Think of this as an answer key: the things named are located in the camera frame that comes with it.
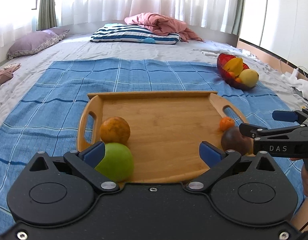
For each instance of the pink crumpled blanket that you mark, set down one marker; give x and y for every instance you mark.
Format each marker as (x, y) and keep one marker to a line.
(163, 25)

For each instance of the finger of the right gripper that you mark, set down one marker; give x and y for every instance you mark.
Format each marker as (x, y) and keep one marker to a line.
(299, 116)
(253, 131)

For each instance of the green curtain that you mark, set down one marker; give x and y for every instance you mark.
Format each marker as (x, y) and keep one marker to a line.
(46, 15)
(238, 17)

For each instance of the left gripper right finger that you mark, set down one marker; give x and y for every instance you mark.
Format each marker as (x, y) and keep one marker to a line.
(229, 171)

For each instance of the wooden serving tray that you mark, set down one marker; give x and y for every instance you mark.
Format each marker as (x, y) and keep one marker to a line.
(166, 129)

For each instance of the person's right hand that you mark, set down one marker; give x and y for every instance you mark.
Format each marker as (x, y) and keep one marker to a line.
(300, 176)

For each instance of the red glass fruit bowl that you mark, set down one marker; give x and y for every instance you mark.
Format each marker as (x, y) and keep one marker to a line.
(221, 61)

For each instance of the pink cloth at left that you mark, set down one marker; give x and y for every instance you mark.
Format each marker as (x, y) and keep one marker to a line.
(8, 72)

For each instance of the small orange mandarin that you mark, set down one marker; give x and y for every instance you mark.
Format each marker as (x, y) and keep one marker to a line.
(226, 123)

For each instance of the green apple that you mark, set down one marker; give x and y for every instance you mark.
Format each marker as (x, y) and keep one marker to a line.
(117, 163)

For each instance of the large orange fruit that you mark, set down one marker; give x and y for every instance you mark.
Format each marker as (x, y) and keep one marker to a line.
(115, 129)

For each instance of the white cloth at right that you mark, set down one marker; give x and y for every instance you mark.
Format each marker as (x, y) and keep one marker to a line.
(292, 80)

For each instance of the blue checked blanket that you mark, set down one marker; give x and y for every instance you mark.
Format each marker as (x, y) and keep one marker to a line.
(47, 117)

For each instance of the blue white striped pillow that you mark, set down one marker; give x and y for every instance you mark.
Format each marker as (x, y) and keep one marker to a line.
(118, 32)

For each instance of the yellow pear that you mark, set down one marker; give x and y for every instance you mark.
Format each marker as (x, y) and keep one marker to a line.
(249, 77)

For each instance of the grey bed sheet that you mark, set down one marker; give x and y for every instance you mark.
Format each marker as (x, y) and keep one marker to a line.
(79, 47)

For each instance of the right green curtain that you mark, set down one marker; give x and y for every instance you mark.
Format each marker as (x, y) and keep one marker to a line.
(238, 17)

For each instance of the yellow starfruit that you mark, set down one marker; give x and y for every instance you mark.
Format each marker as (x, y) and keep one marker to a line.
(234, 65)

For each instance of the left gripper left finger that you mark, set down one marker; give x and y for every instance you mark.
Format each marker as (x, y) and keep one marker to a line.
(73, 172)

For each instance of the dark purple apple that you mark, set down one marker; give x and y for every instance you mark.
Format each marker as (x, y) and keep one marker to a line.
(232, 139)

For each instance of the purple pillow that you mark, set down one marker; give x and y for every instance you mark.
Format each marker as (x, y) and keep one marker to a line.
(36, 42)

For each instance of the white sheer curtain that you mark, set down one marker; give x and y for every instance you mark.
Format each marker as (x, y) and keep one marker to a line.
(212, 14)

